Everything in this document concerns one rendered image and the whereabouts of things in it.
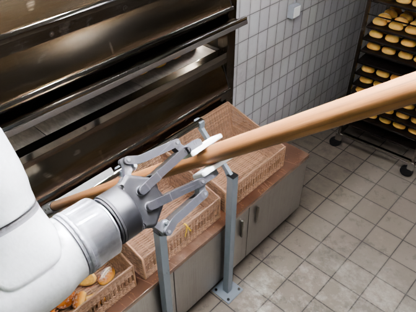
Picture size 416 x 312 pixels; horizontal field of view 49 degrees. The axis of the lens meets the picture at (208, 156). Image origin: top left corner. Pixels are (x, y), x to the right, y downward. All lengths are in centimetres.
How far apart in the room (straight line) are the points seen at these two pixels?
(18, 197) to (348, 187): 330
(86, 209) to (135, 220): 7
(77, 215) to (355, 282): 263
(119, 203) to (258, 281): 241
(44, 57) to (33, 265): 151
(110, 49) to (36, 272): 167
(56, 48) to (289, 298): 194
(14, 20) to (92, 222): 135
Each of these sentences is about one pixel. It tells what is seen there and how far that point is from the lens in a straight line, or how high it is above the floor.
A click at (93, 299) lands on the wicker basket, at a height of 71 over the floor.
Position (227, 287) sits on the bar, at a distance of 286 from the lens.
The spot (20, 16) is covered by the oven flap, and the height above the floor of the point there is 176.
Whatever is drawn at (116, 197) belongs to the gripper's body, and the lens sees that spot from 62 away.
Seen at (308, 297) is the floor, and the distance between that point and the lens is 297.
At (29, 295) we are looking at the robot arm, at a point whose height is 198.
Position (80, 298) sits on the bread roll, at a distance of 219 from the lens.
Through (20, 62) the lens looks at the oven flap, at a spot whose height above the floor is 158.
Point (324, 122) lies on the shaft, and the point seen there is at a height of 212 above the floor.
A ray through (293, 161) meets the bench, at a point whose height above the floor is 58.
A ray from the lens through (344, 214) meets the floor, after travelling 348.
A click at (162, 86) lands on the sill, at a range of 247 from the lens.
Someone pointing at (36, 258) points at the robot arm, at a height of 201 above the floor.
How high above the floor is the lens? 242
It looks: 39 degrees down
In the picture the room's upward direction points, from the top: straight up
